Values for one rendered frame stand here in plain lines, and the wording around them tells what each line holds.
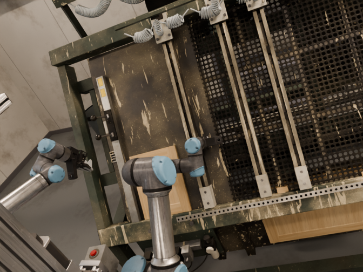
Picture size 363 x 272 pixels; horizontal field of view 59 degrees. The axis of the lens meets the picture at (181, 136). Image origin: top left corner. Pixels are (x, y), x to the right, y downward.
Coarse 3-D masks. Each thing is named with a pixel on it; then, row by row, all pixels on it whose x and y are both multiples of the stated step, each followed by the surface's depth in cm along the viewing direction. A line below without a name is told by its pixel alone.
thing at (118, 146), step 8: (96, 80) 207; (104, 80) 207; (104, 88) 205; (104, 104) 206; (112, 112) 206; (112, 144) 205; (120, 144) 205; (120, 152) 204; (120, 160) 204; (120, 168) 205; (120, 176) 205; (128, 192) 204; (128, 200) 204; (136, 200) 206; (136, 208) 203; (136, 216) 203
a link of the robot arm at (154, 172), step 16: (144, 160) 125; (160, 160) 122; (144, 176) 123; (160, 176) 120; (176, 176) 128; (144, 192) 124; (160, 192) 122; (160, 208) 123; (160, 224) 123; (160, 240) 123; (160, 256) 123; (176, 256) 126
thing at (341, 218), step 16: (336, 208) 206; (352, 208) 205; (272, 224) 219; (288, 224) 218; (304, 224) 217; (320, 224) 215; (336, 224) 214; (352, 224) 212; (272, 240) 229; (288, 240) 227
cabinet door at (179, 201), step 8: (152, 152) 200; (160, 152) 199; (168, 152) 198; (176, 152) 196; (176, 184) 197; (184, 184) 196; (176, 192) 198; (184, 192) 196; (144, 200) 203; (176, 200) 198; (184, 200) 196; (144, 208) 203; (176, 208) 198; (184, 208) 196; (144, 216) 204
